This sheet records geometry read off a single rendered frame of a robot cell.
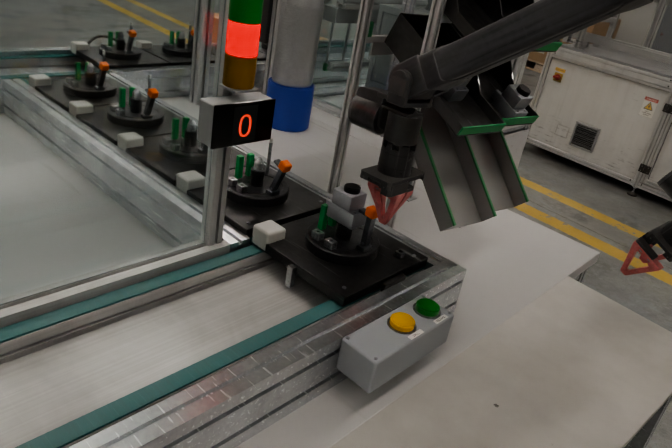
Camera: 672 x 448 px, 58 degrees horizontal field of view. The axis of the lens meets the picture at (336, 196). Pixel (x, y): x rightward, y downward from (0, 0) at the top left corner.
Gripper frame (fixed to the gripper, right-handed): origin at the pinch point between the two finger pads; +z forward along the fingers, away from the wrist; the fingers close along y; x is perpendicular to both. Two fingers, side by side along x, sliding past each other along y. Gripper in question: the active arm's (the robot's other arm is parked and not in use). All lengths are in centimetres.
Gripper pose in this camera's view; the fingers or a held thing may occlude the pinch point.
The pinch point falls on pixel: (383, 218)
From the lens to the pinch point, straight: 105.7
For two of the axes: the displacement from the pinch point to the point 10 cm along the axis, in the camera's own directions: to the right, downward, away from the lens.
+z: -1.6, 9.0, 4.0
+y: -6.7, 2.0, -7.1
